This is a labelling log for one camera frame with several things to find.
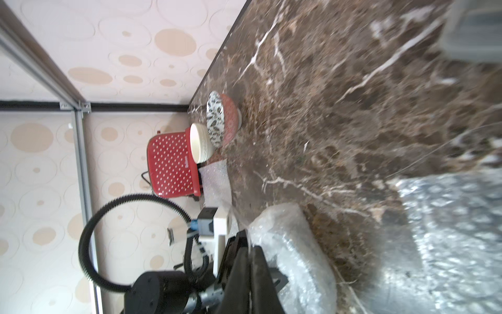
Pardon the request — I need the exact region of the red silver toaster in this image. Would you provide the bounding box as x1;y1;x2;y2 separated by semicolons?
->
146;128;203;199

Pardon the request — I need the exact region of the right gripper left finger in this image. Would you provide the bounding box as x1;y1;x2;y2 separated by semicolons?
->
219;247;250;314

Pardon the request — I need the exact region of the plain cream bowl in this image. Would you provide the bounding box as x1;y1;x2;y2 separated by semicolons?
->
190;123;214;164

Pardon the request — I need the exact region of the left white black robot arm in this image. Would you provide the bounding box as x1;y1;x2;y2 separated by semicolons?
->
78;194;288;313

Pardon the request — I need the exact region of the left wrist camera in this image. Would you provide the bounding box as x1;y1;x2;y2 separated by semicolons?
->
167;207;232;276

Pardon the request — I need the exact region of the white green small device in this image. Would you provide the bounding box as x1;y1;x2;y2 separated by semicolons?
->
438;0;501;64

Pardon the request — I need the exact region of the diagonal aluminium frame bar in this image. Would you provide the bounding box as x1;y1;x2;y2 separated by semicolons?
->
1;1;86;111

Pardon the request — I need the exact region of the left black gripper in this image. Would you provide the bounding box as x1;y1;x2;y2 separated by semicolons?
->
211;229;289;307

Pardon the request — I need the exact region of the black white patterned bowl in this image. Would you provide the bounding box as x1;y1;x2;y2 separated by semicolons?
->
206;91;242;149

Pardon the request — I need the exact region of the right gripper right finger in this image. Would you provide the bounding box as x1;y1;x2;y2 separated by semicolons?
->
250;246;285;314

